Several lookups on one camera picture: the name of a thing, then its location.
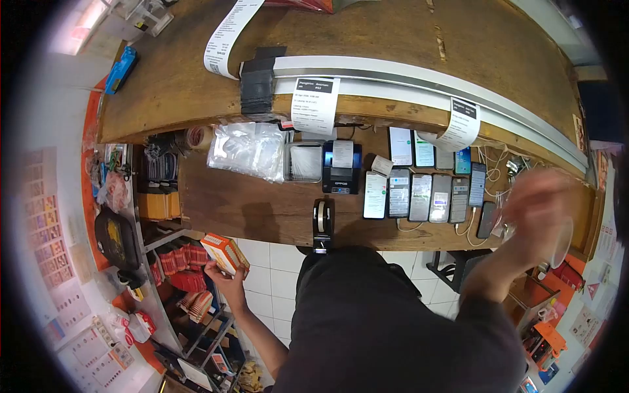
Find black tape patch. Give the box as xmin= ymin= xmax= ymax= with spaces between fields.
xmin=239 ymin=46 xmax=288 ymax=117

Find colourful chart posters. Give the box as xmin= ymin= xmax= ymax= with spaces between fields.
xmin=22 ymin=147 xmax=136 ymax=389

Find long white receipt strip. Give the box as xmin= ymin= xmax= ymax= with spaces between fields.
xmin=203 ymin=0 xmax=266 ymax=81

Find clear acrylic stand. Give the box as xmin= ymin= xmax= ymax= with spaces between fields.
xmin=112 ymin=0 xmax=175 ymax=38

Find metal tray of clear bags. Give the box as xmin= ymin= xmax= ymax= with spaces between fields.
xmin=283 ymin=142 xmax=324 ymax=184

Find curled receipt with black header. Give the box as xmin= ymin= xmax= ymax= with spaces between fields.
xmin=431 ymin=97 xmax=482 ymax=152

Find brown tape roll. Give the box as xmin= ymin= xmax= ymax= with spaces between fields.
xmin=186 ymin=126 xmax=213 ymax=151

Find pile of clear plastic bags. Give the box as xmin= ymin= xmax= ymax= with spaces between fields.
xmin=207 ymin=122 xmax=289 ymax=184

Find black pouch with yellow print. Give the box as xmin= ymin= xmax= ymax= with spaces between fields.
xmin=94 ymin=206 xmax=143 ymax=271

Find black tape dispenser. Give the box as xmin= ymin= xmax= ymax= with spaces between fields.
xmin=313 ymin=198 xmax=335 ymax=254

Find orange sealing machine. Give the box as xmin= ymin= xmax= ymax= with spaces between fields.
xmin=522 ymin=320 xmax=569 ymax=372

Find white metal rail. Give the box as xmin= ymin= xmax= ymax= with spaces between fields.
xmin=272 ymin=55 xmax=589 ymax=174

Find wide receipt with black header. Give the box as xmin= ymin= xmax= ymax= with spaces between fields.
xmin=291 ymin=77 xmax=341 ymax=136

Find person's left hand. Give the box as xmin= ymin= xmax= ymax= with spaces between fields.
xmin=204 ymin=260 xmax=249 ymax=313

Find person's body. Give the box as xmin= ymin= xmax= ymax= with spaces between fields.
xmin=273 ymin=246 xmax=529 ymax=393

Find metal shelf rack with goods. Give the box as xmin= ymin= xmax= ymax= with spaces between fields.
xmin=85 ymin=135 xmax=249 ymax=393

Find white power strip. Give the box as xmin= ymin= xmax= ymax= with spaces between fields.
xmin=91 ymin=316 xmax=122 ymax=347

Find orange patterned box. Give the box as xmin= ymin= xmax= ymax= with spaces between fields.
xmin=200 ymin=233 xmax=250 ymax=277

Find person's right hand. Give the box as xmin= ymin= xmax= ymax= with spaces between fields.
xmin=505 ymin=169 xmax=577 ymax=269

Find small white receipt slip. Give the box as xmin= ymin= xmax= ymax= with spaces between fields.
xmin=371 ymin=155 xmax=394 ymax=177

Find black receipt printer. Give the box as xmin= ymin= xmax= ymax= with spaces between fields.
xmin=322 ymin=140 xmax=363 ymax=195

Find black stool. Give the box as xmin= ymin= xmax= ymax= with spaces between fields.
xmin=426 ymin=249 xmax=493 ymax=294

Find rows of smartphones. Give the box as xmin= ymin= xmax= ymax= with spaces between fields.
xmin=363 ymin=126 xmax=498 ymax=240

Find blue plastic tool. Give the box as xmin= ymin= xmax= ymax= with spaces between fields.
xmin=104 ymin=46 xmax=139 ymax=95

